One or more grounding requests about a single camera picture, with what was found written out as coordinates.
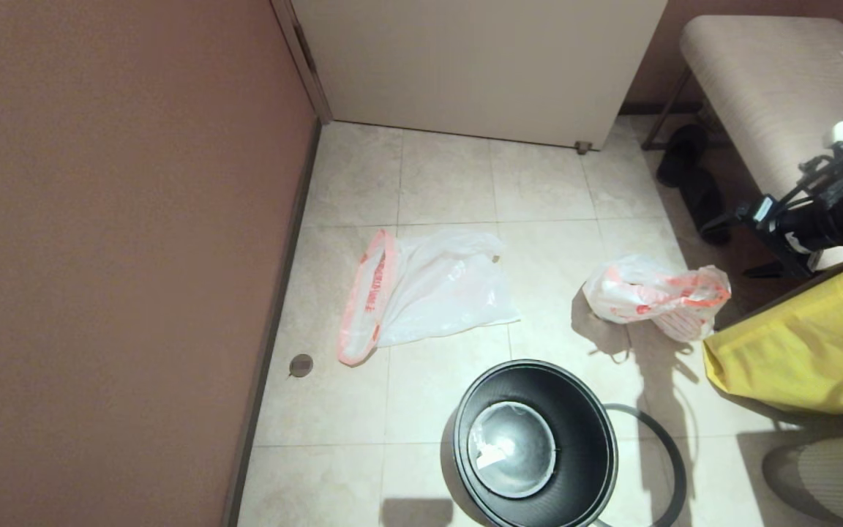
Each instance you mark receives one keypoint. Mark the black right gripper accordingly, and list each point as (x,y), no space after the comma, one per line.
(831,216)

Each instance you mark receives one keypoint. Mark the white red plastic bag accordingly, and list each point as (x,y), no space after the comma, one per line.
(641,293)

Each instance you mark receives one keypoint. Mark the black round trash bin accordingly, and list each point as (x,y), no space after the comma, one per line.
(582,439)

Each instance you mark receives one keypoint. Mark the yellow fabric bag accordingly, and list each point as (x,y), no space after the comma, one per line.
(795,344)

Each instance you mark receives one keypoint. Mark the white red plastic bin liner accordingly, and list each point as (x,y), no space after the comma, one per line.
(443,293)

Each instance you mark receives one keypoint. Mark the black slipper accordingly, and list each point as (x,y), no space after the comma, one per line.
(703,205)
(681,154)

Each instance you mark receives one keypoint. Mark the beige wood-grain table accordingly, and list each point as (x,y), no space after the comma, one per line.
(758,110)

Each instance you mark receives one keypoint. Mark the thin metal table leg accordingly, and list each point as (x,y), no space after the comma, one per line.
(667,111)

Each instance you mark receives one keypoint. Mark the small metal door stopper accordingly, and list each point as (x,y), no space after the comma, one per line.
(582,148)

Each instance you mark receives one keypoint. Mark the grey ribbed stool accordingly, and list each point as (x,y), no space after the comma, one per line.
(831,483)

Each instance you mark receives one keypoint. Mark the white paper scrap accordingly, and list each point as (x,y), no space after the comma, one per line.
(491,457)

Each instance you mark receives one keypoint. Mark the white door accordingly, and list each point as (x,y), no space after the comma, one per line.
(480,66)

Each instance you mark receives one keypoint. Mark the round metal floor drain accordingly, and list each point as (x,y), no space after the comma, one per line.
(301,365)

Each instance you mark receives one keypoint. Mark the dark door hinge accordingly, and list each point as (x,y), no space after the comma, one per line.
(306,51)

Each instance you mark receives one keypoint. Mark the beige door frame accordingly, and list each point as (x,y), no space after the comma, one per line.
(315,95)

